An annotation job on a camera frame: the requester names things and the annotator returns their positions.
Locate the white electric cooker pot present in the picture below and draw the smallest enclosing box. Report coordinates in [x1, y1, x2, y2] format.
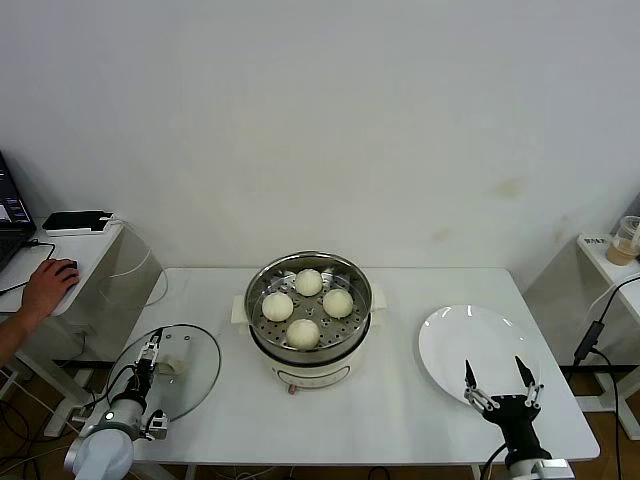
[230, 282, 390, 396]

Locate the black mouse cable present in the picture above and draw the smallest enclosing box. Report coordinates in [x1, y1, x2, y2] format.
[0, 238, 57, 296]

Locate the person's hand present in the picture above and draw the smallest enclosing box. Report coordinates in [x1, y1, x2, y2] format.
[22, 258, 81, 321]

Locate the plastic cup of milk tea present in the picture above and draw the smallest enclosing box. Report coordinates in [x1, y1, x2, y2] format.
[606, 214, 640, 269]

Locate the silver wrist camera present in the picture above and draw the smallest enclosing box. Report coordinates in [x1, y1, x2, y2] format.
[533, 458, 571, 480]
[147, 409, 170, 442]

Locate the white round plate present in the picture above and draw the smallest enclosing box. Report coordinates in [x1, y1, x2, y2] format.
[418, 304, 543, 412]

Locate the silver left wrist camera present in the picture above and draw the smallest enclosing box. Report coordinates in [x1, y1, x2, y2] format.
[147, 409, 170, 442]

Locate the white steamed baozi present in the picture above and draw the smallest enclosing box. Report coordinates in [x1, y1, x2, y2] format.
[322, 288, 356, 319]
[261, 292, 295, 322]
[293, 268, 324, 296]
[286, 318, 321, 350]

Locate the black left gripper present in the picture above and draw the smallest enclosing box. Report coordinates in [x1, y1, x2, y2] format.
[130, 333, 164, 399]

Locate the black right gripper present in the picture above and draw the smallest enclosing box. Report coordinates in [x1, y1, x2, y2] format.
[463, 355, 554, 461]

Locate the perforated steel steamer basket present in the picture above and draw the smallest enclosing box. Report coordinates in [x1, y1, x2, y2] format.
[244, 252, 375, 354]

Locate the black laptop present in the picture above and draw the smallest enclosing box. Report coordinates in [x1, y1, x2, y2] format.
[0, 151, 39, 274]

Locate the black cable with adapter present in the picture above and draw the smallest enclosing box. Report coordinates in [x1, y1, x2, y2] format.
[573, 276, 640, 444]

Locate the glass pot lid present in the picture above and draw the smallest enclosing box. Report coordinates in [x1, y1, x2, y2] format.
[107, 324, 224, 421]

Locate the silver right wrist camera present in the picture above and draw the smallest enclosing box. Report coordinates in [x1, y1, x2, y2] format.
[533, 458, 571, 480]

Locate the black and white flat device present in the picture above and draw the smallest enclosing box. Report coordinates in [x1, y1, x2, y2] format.
[42, 209, 117, 236]

